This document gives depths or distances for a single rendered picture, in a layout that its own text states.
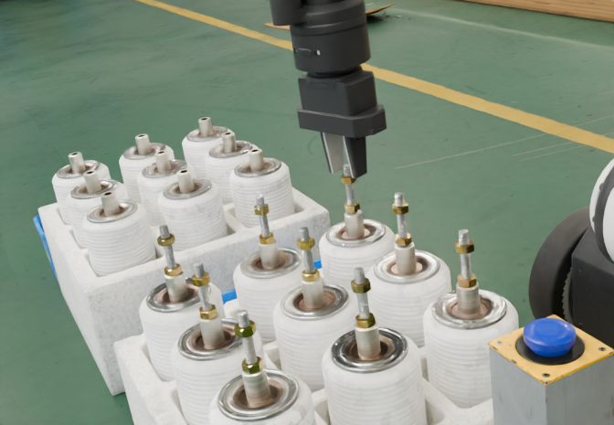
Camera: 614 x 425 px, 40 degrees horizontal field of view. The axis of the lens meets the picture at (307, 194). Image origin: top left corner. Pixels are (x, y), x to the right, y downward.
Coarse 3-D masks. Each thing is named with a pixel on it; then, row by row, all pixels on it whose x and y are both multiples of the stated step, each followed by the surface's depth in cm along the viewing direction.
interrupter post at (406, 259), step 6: (396, 246) 95; (408, 246) 94; (396, 252) 95; (402, 252) 94; (408, 252) 94; (414, 252) 95; (396, 258) 95; (402, 258) 94; (408, 258) 94; (414, 258) 95; (402, 264) 95; (408, 264) 95; (414, 264) 95; (402, 270) 95; (408, 270) 95; (414, 270) 95
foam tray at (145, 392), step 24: (144, 336) 104; (120, 360) 102; (144, 360) 99; (144, 384) 94; (168, 384) 94; (144, 408) 93; (168, 408) 90; (432, 408) 84; (456, 408) 83; (480, 408) 82
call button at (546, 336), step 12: (528, 324) 68; (540, 324) 67; (552, 324) 67; (564, 324) 67; (528, 336) 66; (540, 336) 66; (552, 336) 66; (564, 336) 66; (540, 348) 66; (552, 348) 65; (564, 348) 65
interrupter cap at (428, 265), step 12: (420, 252) 98; (384, 264) 97; (396, 264) 97; (420, 264) 96; (432, 264) 95; (384, 276) 94; (396, 276) 94; (408, 276) 93; (420, 276) 93; (432, 276) 93
